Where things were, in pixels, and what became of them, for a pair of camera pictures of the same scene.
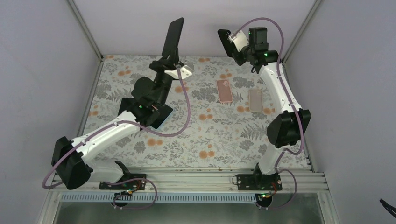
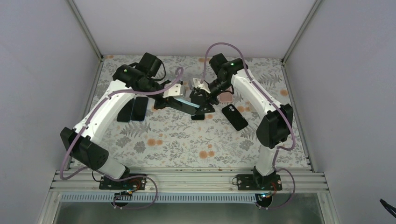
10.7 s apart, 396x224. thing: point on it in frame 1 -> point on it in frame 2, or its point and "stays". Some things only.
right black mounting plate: [258, 182] stays
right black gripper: [239, 60] -> [208, 97]
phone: [159, 115] -> [187, 107]
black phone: [173, 37] -> [198, 117]
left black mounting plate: [138, 184] stays
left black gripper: [163, 65] -> [169, 101]
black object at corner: [389, 207] stays
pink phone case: [224, 90] stays
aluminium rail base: [299, 184] stays
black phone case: [229, 45] -> [234, 117]
